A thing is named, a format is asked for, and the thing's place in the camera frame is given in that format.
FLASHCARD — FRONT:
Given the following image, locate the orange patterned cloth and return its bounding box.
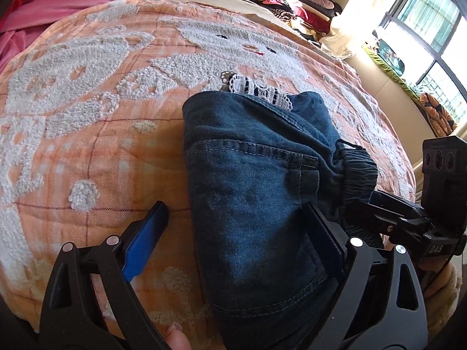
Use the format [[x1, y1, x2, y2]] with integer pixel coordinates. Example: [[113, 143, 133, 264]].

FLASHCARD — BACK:
[[419, 92, 458, 138]]

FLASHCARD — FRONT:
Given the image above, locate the blue denim pants lace hem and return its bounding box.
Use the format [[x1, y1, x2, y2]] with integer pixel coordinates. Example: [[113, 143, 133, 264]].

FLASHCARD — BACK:
[[182, 70, 384, 350]]

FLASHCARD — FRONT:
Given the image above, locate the window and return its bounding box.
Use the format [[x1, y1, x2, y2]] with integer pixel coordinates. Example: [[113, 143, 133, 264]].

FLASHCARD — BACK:
[[377, 0, 467, 126]]

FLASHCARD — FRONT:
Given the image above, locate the pile of folded clothes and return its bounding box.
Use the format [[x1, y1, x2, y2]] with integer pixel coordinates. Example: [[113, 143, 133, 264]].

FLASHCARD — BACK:
[[244, 0, 344, 42]]

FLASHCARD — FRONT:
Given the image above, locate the person's left hand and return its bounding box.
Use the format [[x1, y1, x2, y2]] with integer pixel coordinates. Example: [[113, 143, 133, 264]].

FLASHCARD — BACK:
[[163, 321, 192, 350]]

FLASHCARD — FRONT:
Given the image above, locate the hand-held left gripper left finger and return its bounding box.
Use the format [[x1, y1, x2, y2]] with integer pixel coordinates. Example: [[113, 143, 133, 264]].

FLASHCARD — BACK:
[[39, 200, 172, 350]]

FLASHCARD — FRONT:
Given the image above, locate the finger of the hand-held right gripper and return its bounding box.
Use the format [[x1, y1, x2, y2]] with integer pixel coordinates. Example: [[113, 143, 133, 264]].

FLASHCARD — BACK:
[[370, 189, 435, 224], [346, 204, 433, 243]]

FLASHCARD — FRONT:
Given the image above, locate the cream curtain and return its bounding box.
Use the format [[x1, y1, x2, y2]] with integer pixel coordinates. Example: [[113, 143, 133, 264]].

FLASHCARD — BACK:
[[321, 0, 417, 59]]

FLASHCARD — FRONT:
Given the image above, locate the orange blanket white tufted pattern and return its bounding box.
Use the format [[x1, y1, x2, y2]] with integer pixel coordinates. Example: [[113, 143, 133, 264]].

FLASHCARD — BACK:
[[0, 0, 417, 338]]

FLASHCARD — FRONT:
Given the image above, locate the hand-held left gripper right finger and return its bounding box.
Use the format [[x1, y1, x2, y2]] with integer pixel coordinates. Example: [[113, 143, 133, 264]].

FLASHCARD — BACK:
[[304, 201, 428, 350]]

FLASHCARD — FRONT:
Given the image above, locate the pink cloth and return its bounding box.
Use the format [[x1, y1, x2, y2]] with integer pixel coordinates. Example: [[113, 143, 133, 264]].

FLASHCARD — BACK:
[[0, 0, 166, 75]]

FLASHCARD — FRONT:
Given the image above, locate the black cable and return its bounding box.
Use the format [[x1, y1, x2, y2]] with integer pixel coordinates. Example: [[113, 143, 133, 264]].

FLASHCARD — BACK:
[[427, 242, 461, 288]]

